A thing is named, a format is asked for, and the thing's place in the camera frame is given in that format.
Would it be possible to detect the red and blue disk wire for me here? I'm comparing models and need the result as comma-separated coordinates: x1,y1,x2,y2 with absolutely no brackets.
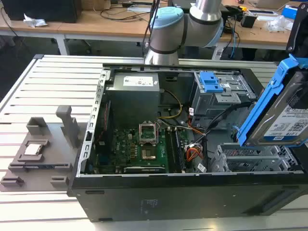
231,125,241,142

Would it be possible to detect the blue drive latch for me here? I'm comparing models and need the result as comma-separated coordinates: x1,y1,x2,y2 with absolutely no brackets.
199,71,224,94

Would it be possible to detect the black PC case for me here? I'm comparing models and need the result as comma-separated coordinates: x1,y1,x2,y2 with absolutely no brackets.
66,61,308,223

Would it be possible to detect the blue cardboard box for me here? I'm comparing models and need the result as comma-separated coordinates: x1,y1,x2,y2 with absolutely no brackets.
281,4,301,19

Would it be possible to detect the yellow and black wire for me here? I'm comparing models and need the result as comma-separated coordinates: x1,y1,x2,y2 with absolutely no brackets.
157,89,183,120

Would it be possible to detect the grey parts rack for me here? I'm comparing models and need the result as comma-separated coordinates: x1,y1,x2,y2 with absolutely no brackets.
0,105,81,193

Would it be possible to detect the black graphics card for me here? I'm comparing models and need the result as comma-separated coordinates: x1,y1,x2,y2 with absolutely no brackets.
123,166,167,174

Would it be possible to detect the wooden desk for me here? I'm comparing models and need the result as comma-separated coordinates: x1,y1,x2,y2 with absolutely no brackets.
0,0,298,56

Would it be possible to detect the black RAM stick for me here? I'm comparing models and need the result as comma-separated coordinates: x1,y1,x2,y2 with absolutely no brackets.
173,128,186,173

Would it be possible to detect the small black box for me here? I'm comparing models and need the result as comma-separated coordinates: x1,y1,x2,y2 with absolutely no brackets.
240,13,257,27

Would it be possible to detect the blue hanging cable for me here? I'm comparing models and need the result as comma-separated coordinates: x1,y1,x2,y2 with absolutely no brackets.
230,31,240,59

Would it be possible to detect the hard disk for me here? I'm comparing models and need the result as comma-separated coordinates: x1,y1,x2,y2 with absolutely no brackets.
236,53,308,148

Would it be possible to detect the metal disk bay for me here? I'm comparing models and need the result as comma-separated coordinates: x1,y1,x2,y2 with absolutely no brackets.
208,142,301,173

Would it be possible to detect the locking lever wire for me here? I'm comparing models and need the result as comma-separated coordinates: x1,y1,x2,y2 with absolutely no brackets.
155,120,161,145

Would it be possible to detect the green motherboard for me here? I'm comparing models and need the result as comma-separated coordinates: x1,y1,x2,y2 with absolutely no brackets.
93,126,186,174

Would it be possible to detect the CPU socket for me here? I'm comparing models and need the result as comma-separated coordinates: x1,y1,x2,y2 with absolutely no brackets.
141,148,157,161

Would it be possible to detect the large black box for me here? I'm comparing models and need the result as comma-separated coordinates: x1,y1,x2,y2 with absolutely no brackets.
2,0,82,24

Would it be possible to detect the dark RAM stick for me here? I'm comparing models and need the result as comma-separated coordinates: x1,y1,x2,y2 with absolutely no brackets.
23,164,69,169

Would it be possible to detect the white flat device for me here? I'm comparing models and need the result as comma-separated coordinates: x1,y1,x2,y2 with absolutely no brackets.
127,4,157,13

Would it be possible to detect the metal socket cover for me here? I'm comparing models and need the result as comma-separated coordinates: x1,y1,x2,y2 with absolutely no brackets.
139,122,158,145

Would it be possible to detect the grey metal drive cage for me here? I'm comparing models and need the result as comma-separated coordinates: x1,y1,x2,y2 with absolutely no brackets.
190,71,257,123

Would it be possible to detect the orange wire bundle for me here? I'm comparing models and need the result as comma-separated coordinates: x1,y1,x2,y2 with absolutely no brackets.
185,147,205,162

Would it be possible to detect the silver CPU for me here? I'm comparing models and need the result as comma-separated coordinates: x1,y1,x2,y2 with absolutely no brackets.
24,143,44,156

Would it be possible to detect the clear plastic bag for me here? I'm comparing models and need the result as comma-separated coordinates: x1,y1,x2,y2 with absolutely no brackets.
266,14,294,32

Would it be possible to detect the grey power supply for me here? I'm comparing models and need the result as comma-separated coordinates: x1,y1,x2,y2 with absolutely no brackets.
105,72,161,118

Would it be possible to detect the black RAM slot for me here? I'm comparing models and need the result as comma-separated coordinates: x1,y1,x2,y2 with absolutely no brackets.
165,128,178,173

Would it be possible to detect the thick black wire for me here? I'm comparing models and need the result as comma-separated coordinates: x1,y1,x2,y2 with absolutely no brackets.
204,101,255,135

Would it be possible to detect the crumpled white paper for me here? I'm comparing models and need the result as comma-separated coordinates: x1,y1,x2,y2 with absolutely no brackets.
23,13,48,27

